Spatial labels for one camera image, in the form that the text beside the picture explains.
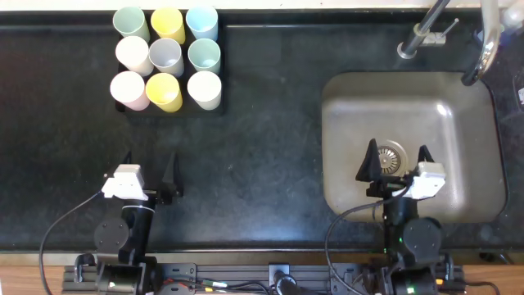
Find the yellow cup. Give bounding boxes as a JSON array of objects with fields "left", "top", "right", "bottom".
[
  {"left": 149, "top": 5, "right": 186, "bottom": 45},
  {"left": 144, "top": 72, "right": 184, "bottom": 113}
]

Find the pink cup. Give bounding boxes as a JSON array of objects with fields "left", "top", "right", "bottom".
[{"left": 109, "top": 70, "right": 151, "bottom": 111}]

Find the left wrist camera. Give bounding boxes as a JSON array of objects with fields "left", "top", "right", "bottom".
[{"left": 101, "top": 163, "right": 149, "bottom": 202}]

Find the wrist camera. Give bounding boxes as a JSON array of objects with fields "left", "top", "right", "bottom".
[
  {"left": 403, "top": 161, "right": 447, "bottom": 201},
  {"left": 101, "top": 163, "right": 149, "bottom": 202}
]

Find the mounting rail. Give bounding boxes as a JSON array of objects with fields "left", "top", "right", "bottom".
[{"left": 61, "top": 252, "right": 503, "bottom": 295}]

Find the black cable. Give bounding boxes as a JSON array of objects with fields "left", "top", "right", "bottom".
[
  {"left": 38, "top": 190, "right": 103, "bottom": 295},
  {"left": 324, "top": 184, "right": 413, "bottom": 295}
]

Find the steel sink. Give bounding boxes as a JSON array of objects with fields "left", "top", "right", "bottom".
[{"left": 321, "top": 71, "right": 508, "bottom": 225}]

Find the green cup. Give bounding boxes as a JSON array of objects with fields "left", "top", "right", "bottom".
[
  {"left": 111, "top": 4, "right": 151, "bottom": 43},
  {"left": 187, "top": 37, "right": 222, "bottom": 79}
]

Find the black tray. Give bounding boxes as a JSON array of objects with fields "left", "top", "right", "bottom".
[{"left": 114, "top": 7, "right": 226, "bottom": 118}]

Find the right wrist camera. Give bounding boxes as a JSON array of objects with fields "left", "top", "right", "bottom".
[{"left": 403, "top": 161, "right": 447, "bottom": 201}]

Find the steel tap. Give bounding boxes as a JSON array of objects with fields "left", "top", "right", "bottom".
[{"left": 396, "top": 0, "right": 504, "bottom": 87}]

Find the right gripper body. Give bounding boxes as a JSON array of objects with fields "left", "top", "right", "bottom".
[{"left": 365, "top": 175, "right": 410, "bottom": 200}]

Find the white cup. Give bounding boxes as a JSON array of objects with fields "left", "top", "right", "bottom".
[
  {"left": 114, "top": 34, "right": 155, "bottom": 78},
  {"left": 187, "top": 70, "right": 223, "bottom": 111}
]

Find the blue cup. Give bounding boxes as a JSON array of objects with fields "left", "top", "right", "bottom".
[{"left": 184, "top": 3, "right": 219, "bottom": 41}]

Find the grey cup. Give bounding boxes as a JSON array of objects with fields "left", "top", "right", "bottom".
[{"left": 147, "top": 37, "right": 185, "bottom": 78}]

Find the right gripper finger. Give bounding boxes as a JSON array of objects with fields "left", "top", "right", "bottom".
[
  {"left": 355, "top": 138, "right": 384, "bottom": 184},
  {"left": 416, "top": 144, "right": 436, "bottom": 165}
]

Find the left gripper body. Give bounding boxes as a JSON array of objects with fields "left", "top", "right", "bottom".
[{"left": 142, "top": 188, "right": 182, "bottom": 206}]

